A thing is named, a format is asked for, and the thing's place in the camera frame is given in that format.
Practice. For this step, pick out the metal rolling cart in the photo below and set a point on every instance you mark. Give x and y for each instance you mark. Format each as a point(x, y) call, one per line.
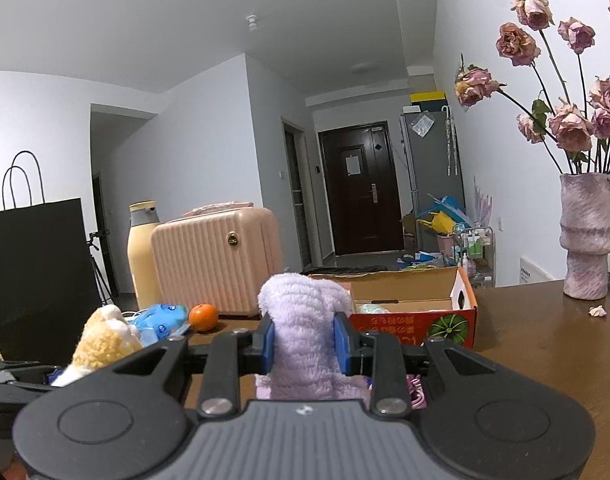
point(489, 265)

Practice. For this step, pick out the yellow black box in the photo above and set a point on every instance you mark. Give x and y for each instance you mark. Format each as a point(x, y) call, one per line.
point(427, 100)

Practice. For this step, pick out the black paper bag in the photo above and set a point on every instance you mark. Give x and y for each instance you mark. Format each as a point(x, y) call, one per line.
point(40, 270)

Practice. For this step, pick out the dark wooden door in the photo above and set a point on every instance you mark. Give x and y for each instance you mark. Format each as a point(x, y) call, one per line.
point(365, 200)

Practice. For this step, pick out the fallen pink petal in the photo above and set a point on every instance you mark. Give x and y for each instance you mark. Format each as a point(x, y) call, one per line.
point(598, 311)

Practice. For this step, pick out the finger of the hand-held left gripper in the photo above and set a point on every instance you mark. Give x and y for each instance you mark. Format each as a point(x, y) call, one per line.
point(30, 379)

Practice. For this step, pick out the brown cardboard box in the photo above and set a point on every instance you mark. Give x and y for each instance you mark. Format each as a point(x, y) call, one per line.
point(409, 232)

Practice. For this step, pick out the yellow bag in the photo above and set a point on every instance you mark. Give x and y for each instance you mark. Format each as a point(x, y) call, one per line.
point(432, 222)

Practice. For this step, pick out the purple fluffy plush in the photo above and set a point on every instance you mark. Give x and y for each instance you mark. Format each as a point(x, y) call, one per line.
point(302, 330)

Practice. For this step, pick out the light blue printed packet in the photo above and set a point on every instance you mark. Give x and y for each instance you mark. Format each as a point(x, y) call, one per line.
point(160, 321)

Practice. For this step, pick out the side room doorway frame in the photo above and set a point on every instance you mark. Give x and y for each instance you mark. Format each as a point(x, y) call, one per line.
point(291, 195)

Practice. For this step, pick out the orange fruit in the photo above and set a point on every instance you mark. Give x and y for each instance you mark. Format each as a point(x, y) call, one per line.
point(203, 318)

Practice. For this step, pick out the white ceiling sensor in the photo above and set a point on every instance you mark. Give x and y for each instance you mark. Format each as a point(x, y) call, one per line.
point(252, 22)

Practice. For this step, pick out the white paper door note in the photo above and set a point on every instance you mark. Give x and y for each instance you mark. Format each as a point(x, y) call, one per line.
point(353, 164)

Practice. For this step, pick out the black tripod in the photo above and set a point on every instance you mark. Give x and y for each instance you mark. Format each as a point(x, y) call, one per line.
point(99, 265)

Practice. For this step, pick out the blue bag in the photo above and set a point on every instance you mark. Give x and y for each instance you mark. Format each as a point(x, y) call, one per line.
point(452, 210)

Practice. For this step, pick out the white hanging umbrella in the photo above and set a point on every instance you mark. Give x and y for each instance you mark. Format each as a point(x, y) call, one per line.
point(455, 142)
point(448, 140)

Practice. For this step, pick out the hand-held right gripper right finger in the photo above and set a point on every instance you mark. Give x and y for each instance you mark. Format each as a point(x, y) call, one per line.
point(340, 345)

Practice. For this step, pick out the bunch of dried pink roses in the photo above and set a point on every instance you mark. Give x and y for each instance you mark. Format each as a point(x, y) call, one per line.
point(567, 127)

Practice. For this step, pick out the white leaning board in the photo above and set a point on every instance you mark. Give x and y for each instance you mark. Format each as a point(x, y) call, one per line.
point(535, 272)

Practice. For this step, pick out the round ceiling lamp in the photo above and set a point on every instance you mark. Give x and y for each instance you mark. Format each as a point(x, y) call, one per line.
point(365, 67)

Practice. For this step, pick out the group of skincare bottles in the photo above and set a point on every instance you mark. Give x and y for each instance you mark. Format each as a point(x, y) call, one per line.
point(476, 245)

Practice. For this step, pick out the yellow thermos bottle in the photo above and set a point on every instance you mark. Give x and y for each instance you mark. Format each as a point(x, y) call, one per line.
point(142, 260)

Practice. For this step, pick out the black floor bag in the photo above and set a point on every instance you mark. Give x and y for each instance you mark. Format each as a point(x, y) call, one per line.
point(350, 270)

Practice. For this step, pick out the pink textured vase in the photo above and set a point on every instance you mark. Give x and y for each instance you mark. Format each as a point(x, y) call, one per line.
point(587, 240)

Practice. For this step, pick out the pink bin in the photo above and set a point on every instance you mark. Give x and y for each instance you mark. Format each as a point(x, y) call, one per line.
point(446, 243)

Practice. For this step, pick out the grey refrigerator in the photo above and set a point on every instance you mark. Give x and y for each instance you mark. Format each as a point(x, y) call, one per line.
point(430, 175)

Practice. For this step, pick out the cream orange plush toy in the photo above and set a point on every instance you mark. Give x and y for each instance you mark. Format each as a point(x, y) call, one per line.
point(102, 342)

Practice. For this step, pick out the pink ribbed suitcase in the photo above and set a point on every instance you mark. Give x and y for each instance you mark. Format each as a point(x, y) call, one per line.
point(210, 265)

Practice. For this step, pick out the clear plastic bag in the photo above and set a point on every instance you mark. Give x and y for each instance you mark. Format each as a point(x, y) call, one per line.
point(423, 126)

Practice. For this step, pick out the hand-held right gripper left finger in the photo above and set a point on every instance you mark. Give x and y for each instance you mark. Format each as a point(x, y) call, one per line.
point(269, 345)

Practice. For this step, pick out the pink wrapping paper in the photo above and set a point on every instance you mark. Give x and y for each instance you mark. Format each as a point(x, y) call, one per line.
point(482, 205)

